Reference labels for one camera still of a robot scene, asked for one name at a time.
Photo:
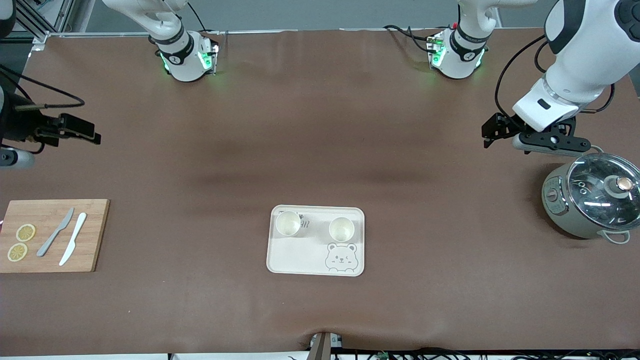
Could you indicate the white plastic knife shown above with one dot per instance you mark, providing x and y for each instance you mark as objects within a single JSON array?
[{"x": 74, "y": 239}]

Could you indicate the grey plastic knife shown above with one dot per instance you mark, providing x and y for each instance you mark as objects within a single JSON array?
[{"x": 54, "y": 234}]

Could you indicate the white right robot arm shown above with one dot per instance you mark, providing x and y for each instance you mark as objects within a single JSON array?
[{"x": 182, "y": 55}]

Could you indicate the wooden cutting board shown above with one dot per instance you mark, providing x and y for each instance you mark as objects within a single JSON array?
[{"x": 92, "y": 235}]

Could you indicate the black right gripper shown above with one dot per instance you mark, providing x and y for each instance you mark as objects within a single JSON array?
[{"x": 19, "y": 126}]

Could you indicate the cream bear print tray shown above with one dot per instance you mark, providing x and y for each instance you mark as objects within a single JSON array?
[{"x": 300, "y": 257}]

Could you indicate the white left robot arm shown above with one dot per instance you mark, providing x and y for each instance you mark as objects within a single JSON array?
[{"x": 585, "y": 65}]

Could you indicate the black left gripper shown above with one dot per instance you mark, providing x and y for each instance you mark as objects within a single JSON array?
[{"x": 506, "y": 124}]

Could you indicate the glass pot lid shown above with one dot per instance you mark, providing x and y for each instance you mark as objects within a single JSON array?
[{"x": 592, "y": 202}]

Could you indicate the grey-green electric cooking pot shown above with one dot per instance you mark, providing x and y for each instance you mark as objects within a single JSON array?
[{"x": 557, "y": 210}]

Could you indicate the yellow lemon slice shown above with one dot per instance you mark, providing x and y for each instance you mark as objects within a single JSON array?
[
  {"x": 17, "y": 252},
  {"x": 25, "y": 232}
]

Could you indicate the grey table edge clamp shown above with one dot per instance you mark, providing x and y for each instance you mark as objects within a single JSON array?
[{"x": 324, "y": 345}]

